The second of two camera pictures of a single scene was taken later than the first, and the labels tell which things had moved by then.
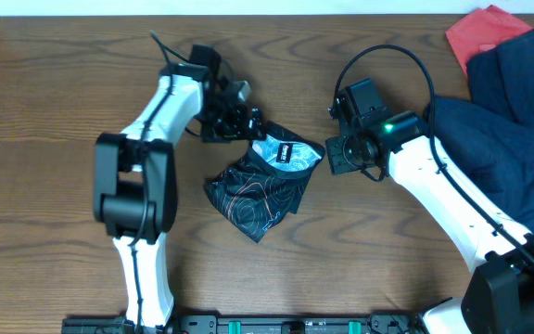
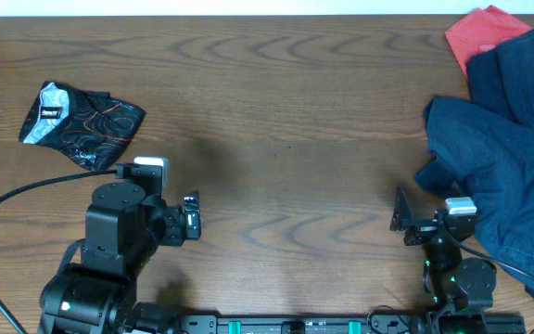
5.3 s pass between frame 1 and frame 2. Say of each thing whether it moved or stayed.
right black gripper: moved
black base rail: stayed
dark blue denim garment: stayed
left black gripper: moved
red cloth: stayed
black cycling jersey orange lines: moved
